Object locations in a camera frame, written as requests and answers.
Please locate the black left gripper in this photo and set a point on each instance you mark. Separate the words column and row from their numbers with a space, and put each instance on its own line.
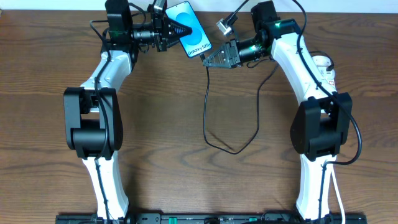
column 160, row 34

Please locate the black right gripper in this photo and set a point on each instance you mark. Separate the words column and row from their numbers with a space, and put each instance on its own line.
column 232, row 55

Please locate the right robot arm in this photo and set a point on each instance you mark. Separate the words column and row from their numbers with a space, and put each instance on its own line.
column 321, row 123

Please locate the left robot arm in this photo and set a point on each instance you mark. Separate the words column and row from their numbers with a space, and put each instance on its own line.
column 93, row 124

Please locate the white power strip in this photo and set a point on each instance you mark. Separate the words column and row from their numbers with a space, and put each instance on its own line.
column 328, row 79

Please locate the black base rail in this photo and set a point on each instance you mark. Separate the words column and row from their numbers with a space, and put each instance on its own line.
column 156, row 218

